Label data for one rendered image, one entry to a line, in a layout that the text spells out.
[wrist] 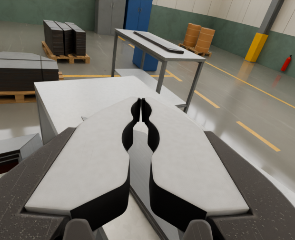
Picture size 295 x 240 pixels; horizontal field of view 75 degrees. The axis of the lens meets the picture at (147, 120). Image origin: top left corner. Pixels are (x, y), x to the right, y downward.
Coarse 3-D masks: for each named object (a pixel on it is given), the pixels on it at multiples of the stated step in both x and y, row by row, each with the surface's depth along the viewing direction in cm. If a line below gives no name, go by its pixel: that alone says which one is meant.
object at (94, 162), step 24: (96, 120) 9; (120, 120) 9; (72, 144) 7; (96, 144) 8; (120, 144) 8; (72, 168) 6; (96, 168) 6; (120, 168) 6; (48, 192) 6; (72, 192) 6; (96, 192) 6; (120, 192) 6; (72, 216) 5; (96, 216) 6
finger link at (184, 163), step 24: (144, 120) 12; (168, 120) 9; (192, 120) 9; (168, 144) 8; (192, 144) 8; (168, 168) 7; (192, 168) 7; (216, 168) 7; (168, 192) 6; (192, 192) 6; (216, 192) 6; (168, 216) 6; (192, 216) 6
